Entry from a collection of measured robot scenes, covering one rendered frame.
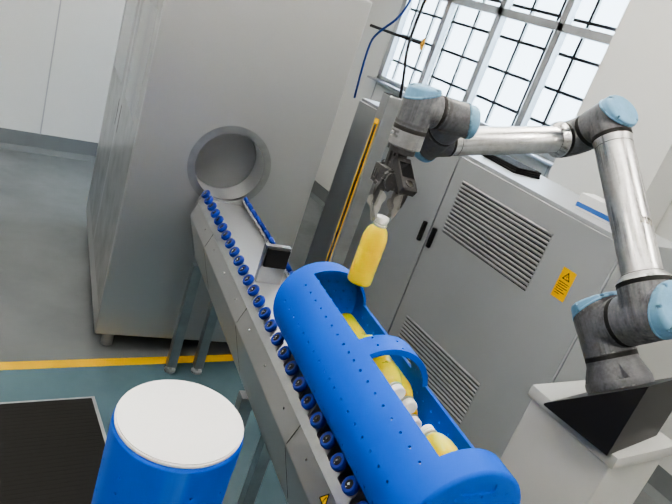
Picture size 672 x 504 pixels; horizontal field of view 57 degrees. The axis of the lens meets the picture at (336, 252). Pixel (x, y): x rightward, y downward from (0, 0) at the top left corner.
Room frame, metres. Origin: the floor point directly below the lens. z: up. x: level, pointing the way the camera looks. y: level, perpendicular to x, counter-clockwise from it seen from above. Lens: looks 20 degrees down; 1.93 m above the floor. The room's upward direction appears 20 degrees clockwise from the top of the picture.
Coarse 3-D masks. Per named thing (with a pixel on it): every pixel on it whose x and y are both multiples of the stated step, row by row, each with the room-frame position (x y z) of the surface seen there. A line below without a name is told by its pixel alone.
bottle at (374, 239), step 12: (372, 228) 1.61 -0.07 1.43; (384, 228) 1.63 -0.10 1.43; (360, 240) 1.63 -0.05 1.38; (372, 240) 1.60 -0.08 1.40; (384, 240) 1.61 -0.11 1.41; (360, 252) 1.61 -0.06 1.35; (372, 252) 1.60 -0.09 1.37; (360, 264) 1.60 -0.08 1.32; (372, 264) 1.60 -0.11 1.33; (348, 276) 1.62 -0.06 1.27; (360, 276) 1.60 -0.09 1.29; (372, 276) 1.62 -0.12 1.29
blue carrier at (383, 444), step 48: (288, 288) 1.66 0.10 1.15; (336, 288) 1.78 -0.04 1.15; (288, 336) 1.55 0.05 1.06; (336, 336) 1.40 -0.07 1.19; (384, 336) 1.40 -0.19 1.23; (336, 384) 1.28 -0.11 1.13; (384, 384) 1.22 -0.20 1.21; (336, 432) 1.22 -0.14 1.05; (384, 432) 1.11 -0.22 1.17; (384, 480) 1.03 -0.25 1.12; (432, 480) 0.98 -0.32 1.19; (480, 480) 1.00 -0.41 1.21
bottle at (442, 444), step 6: (426, 432) 1.22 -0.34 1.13; (432, 432) 1.23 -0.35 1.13; (438, 432) 1.22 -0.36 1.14; (432, 438) 1.19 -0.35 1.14; (438, 438) 1.19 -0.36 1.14; (444, 438) 1.19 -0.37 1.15; (432, 444) 1.18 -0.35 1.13; (438, 444) 1.17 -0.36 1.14; (444, 444) 1.17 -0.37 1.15; (450, 444) 1.18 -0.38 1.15; (438, 450) 1.16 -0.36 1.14; (444, 450) 1.16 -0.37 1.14; (450, 450) 1.16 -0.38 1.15
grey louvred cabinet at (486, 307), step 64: (448, 192) 3.38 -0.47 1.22; (512, 192) 3.05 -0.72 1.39; (320, 256) 4.12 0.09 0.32; (384, 256) 3.61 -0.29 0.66; (448, 256) 3.23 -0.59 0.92; (512, 256) 2.92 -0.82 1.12; (576, 256) 2.68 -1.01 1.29; (384, 320) 3.45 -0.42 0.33; (448, 320) 3.09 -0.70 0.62; (512, 320) 2.80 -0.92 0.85; (448, 384) 2.94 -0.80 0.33; (512, 384) 2.68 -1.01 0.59
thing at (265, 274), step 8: (264, 248) 2.10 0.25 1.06; (272, 248) 2.09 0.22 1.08; (280, 248) 2.12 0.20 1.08; (288, 248) 2.13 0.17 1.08; (264, 256) 2.09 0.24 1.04; (272, 256) 2.09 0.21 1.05; (280, 256) 2.10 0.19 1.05; (288, 256) 2.12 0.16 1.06; (264, 264) 2.08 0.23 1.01; (272, 264) 2.09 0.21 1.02; (280, 264) 2.11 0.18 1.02; (256, 272) 2.11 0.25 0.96; (264, 272) 2.10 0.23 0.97; (272, 272) 2.12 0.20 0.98; (280, 272) 2.13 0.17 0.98; (256, 280) 2.09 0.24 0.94; (264, 280) 2.11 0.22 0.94; (272, 280) 2.12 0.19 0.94; (280, 280) 2.14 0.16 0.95
